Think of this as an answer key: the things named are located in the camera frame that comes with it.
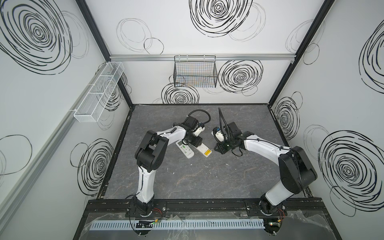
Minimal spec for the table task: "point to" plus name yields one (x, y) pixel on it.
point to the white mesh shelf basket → (87, 111)
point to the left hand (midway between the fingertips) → (199, 141)
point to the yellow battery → (207, 152)
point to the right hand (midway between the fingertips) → (215, 148)
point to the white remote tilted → (186, 149)
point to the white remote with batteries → (204, 149)
